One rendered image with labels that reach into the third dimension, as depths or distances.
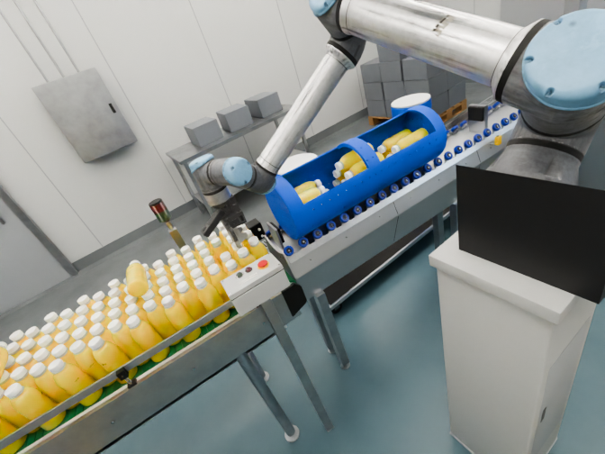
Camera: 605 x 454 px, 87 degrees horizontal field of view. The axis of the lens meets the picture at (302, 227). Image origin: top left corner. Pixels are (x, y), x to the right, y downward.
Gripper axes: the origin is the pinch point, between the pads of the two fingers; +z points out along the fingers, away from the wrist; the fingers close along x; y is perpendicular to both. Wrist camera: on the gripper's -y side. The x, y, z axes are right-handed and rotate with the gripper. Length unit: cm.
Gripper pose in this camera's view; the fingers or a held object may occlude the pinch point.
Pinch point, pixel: (236, 245)
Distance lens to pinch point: 130.4
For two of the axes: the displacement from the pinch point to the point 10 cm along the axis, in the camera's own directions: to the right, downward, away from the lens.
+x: -4.8, -3.5, 8.0
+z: 2.9, 8.0, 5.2
